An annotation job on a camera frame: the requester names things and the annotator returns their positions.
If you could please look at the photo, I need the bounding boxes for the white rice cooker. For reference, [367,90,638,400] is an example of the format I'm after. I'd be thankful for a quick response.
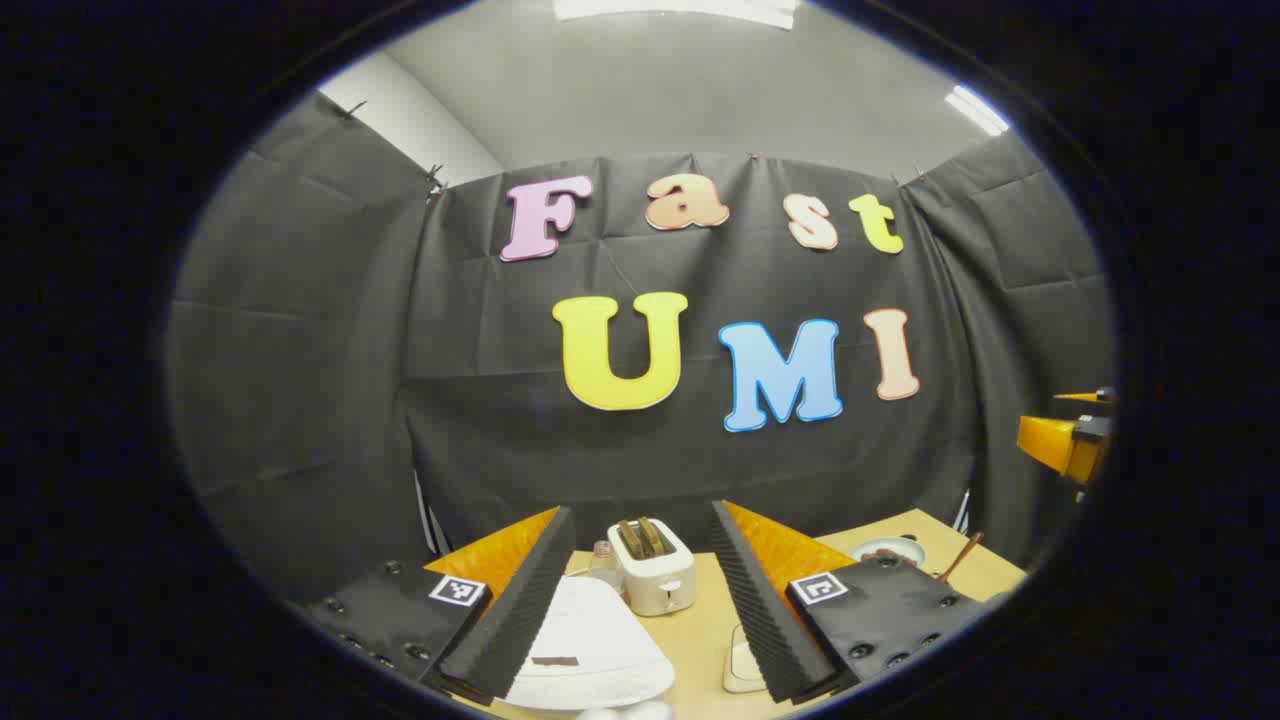
[505,575,676,713]

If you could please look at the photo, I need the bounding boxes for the clear plastic water bottle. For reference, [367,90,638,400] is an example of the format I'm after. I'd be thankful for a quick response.
[590,540,626,593]

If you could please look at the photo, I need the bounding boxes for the black backdrop cloth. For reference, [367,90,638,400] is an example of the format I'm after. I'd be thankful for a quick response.
[165,90,1116,601]

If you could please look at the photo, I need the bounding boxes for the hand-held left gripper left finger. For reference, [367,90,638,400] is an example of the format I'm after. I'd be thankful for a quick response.
[290,505,578,706]

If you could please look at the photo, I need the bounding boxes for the ceiling light panel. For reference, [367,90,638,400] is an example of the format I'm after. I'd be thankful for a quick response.
[553,0,801,29]
[945,85,1011,136]

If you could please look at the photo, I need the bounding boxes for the white toaster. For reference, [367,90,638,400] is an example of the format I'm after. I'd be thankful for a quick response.
[607,517,697,617]

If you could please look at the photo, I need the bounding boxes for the brown wooden spoon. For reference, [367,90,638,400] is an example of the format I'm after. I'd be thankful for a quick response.
[937,532,986,584]

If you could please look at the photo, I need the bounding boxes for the brown toast slices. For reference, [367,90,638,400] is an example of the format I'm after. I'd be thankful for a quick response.
[618,517,671,559]

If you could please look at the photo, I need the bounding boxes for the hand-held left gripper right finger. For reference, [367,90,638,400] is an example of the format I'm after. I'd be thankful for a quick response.
[710,498,1001,704]

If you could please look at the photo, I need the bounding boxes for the clear container of rice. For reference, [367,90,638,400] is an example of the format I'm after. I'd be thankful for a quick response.
[722,625,771,694]

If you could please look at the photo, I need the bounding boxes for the pale green plate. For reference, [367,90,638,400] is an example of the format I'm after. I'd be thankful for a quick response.
[850,537,926,569]

